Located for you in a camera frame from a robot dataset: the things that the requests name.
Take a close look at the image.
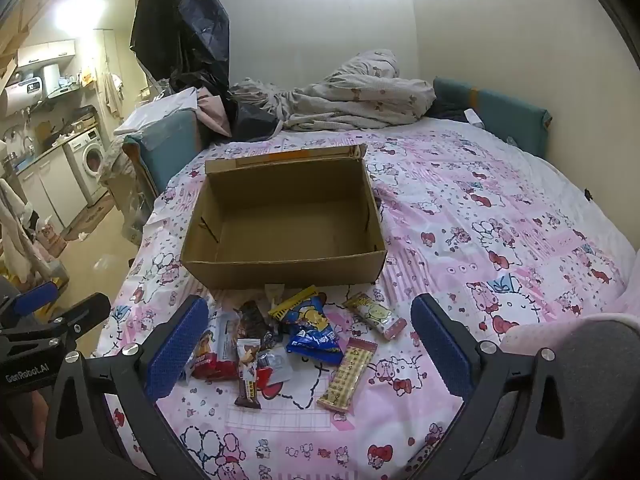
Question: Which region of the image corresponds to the white base cabinet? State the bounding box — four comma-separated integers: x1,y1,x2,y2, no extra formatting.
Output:
15,147,81,233

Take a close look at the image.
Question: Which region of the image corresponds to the white hanging cloth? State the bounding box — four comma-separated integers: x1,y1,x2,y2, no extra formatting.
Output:
0,177,51,281

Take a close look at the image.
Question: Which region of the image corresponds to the yellow pink snack packet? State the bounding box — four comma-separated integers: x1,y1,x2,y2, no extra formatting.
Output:
342,292,408,342

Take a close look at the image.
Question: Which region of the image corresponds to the white wall cabinet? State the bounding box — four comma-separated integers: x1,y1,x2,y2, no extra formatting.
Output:
17,39,77,68

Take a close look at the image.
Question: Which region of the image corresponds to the brown cardboard box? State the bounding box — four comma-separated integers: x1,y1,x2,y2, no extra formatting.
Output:
180,143,388,291

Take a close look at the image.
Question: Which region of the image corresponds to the person's left forearm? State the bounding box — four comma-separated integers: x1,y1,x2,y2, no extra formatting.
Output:
0,387,56,466

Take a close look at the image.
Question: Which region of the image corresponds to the blue yellow snack bag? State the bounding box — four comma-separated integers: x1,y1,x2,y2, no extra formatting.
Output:
267,285,348,356

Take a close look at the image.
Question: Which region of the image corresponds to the dark brown snack packet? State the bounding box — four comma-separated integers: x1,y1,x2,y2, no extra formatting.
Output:
237,301,281,348

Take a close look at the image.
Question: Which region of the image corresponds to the hanging towel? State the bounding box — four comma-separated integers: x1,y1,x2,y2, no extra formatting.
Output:
102,72,123,116

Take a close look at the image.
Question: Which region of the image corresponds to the small pink box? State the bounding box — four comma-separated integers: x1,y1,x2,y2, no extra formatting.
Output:
37,220,68,256

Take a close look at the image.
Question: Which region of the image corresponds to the teal headboard cushion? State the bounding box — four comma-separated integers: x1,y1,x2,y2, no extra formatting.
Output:
432,76,553,158

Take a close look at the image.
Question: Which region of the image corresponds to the beige checkered snack bar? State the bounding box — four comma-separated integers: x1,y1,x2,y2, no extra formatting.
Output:
316,337,377,413

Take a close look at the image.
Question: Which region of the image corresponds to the grey cloth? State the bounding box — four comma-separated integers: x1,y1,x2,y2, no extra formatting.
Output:
480,317,640,461

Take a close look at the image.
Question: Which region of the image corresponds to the dark garment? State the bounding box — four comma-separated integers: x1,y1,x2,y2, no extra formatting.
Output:
427,95,481,123

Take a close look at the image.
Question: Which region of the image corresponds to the brown white snack bar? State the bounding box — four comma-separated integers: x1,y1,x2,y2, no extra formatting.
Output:
235,338,262,408

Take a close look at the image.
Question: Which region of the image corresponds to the rumpled floral blanket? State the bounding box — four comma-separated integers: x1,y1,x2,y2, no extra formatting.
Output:
230,50,436,133

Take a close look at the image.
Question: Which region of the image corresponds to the dark cloth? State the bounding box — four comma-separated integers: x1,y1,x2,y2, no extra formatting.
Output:
227,90,281,143

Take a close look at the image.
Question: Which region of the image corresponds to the pink fleece cloth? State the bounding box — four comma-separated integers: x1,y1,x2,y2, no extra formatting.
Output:
500,280,640,356

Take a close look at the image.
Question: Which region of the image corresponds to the white water heater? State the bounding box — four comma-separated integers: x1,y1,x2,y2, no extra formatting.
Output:
0,62,61,118

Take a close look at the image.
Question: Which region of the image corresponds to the black plastic sheet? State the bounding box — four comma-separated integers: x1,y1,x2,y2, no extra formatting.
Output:
130,0,231,91

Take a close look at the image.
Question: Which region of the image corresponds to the white washing machine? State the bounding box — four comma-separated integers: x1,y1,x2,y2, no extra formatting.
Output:
65,127,108,208

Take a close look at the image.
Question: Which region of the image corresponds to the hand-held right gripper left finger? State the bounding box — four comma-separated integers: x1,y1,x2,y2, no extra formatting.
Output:
42,295,210,480

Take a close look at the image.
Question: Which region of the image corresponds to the clear plastic bin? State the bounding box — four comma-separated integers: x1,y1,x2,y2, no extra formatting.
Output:
122,195,156,246

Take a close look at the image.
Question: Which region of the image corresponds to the teal footboard cushion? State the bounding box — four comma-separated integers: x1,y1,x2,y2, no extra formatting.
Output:
122,110,201,196

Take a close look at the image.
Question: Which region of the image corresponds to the pink printed bed sheet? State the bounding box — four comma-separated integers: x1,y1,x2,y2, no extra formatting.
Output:
95,125,640,480

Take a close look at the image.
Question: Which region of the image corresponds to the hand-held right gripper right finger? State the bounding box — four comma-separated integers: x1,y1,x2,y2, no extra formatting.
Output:
410,293,599,480

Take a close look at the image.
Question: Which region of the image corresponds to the white blue snack packet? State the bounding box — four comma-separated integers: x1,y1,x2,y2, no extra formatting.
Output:
260,347,296,386

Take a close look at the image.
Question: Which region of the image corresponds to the patterned floor mat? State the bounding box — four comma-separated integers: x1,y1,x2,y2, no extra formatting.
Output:
75,195,118,228

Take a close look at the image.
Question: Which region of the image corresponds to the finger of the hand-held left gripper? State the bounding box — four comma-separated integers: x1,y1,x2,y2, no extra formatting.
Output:
10,281,59,318
47,294,112,343

